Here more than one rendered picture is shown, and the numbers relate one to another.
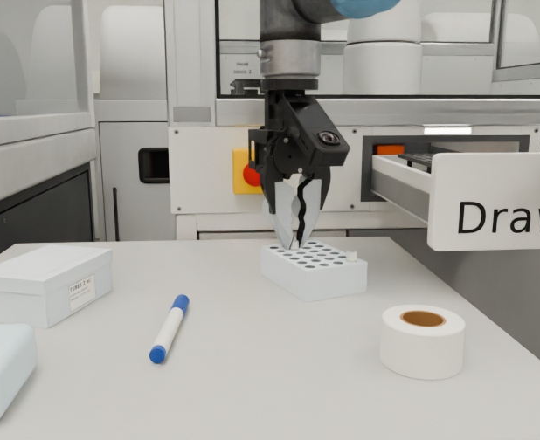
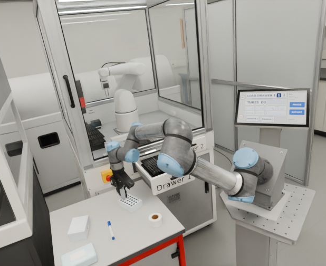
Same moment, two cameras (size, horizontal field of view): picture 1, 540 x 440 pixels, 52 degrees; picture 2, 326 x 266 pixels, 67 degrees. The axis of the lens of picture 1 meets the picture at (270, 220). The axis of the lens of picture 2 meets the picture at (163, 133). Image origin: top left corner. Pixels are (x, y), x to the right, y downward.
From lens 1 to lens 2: 91 cm
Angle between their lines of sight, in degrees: 21
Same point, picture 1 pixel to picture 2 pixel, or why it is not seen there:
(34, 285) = (82, 232)
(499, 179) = (162, 179)
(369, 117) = not seen: hidden behind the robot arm
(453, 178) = (154, 182)
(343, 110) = not seen: hidden behind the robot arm
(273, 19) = (113, 160)
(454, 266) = not seen: hidden behind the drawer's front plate
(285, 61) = (116, 167)
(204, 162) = (94, 177)
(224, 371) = (125, 237)
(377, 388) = (150, 231)
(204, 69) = (89, 155)
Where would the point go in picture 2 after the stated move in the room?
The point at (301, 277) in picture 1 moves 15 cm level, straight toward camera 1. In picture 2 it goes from (130, 208) to (136, 225)
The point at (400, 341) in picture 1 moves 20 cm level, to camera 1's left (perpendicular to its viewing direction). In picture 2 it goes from (152, 222) to (114, 237)
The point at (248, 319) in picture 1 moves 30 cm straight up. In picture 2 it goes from (123, 222) to (113, 174)
